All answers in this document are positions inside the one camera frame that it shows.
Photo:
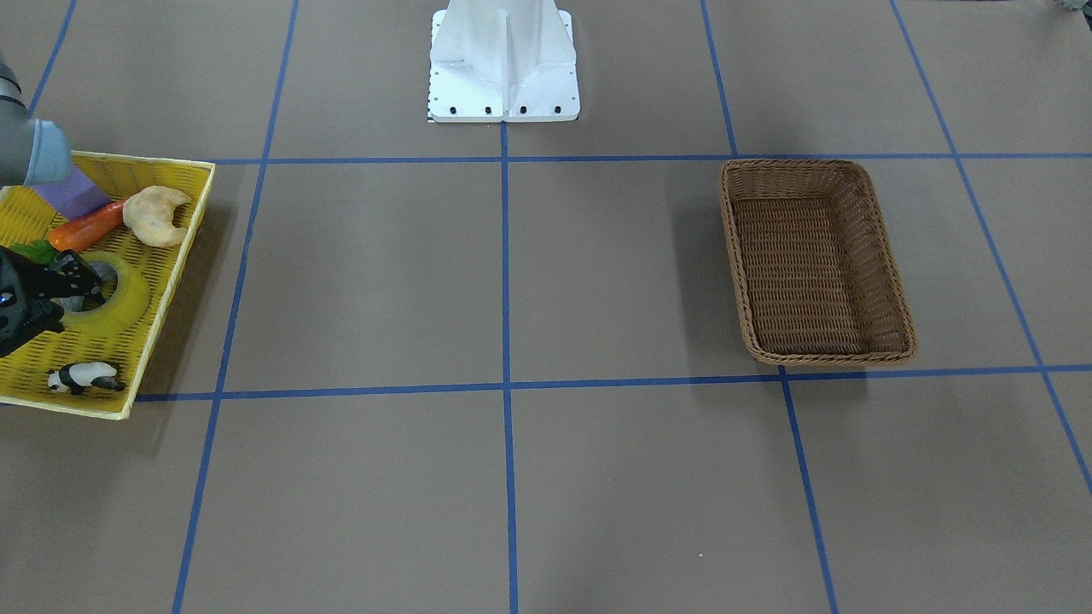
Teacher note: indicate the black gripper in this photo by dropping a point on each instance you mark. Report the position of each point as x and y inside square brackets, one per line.
[64, 275]

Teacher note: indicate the yellow tape roll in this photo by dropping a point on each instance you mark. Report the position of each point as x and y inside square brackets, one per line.
[119, 298]

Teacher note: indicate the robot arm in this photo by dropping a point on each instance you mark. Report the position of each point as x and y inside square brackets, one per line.
[36, 153]

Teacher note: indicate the yellow plastic basket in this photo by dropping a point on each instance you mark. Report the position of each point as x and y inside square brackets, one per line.
[126, 334]

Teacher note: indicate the brown wicker basket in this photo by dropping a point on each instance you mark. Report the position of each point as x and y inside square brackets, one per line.
[814, 276]

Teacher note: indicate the toy carrot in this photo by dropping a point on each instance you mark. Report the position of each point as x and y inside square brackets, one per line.
[76, 235]

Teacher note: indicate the purple sponge block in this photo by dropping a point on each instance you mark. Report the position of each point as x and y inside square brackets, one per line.
[73, 197]

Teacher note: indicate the croissant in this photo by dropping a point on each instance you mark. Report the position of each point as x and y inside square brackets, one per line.
[149, 215]

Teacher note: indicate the panda figurine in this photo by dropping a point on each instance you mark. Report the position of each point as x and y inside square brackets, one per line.
[79, 377]

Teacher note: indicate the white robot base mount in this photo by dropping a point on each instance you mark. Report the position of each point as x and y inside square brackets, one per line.
[502, 61]

